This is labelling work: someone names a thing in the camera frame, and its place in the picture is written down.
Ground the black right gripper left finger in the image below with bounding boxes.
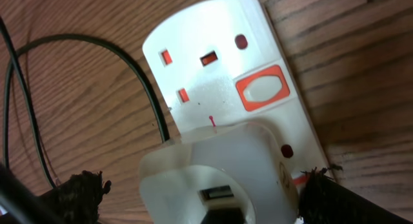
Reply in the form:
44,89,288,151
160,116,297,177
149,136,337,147
0,170,112,224

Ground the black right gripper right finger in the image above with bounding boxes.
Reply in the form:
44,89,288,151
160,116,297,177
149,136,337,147
298,165,410,224

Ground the black charger cable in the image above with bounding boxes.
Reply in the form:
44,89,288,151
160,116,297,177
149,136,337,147
0,15,246,224

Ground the white charger adapter plug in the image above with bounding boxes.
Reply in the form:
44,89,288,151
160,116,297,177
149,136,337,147
139,122,298,223

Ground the white power strip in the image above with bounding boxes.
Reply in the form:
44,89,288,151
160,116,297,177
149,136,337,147
143,0,328,182

